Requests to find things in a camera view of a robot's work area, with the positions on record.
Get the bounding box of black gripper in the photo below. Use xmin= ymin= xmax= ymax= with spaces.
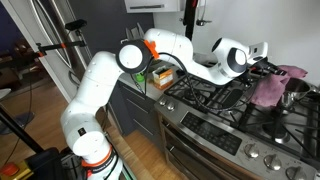
xmin=250 ymin=57 xmax=287 ymax=76

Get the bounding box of purple cloth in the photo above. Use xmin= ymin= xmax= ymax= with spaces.
xmin=251 ymin=65 xmax=308 ymax=107

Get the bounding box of silver pot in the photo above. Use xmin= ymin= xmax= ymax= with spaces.
xmin=280 ymin=78 xmax=320 ymax=108

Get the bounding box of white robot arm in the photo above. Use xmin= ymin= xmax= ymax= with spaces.
xmin=60 ymin=28 xmax=268 ymax=180

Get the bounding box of stainless steel gas stove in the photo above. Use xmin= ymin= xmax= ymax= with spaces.
xmin=155 ymin=71 xmax=320 ymax=180

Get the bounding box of hanging metal ladle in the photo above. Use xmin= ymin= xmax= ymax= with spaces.
xmin=196 ymin=0 xmax=211 ymax=26

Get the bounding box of black oven mitt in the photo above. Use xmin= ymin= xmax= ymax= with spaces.
xmin=183 ymin=0 xmax=198 ymax=40

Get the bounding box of orange green carton box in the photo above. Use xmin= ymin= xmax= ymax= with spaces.
xmin=152 ymin=66 xmax=173 ymax=90

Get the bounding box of green plastic bottle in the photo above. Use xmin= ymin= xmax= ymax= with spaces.
xmin=135 ymin=74 xmax=145 ymax=82

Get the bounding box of red emergency stop button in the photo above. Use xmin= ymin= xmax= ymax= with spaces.
xmin=0 ymin=162 xmax=19 ymax=176

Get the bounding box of black camera tripod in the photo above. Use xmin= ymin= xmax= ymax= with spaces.
xmin=36 ymin=19 xmax=87 ymax=57

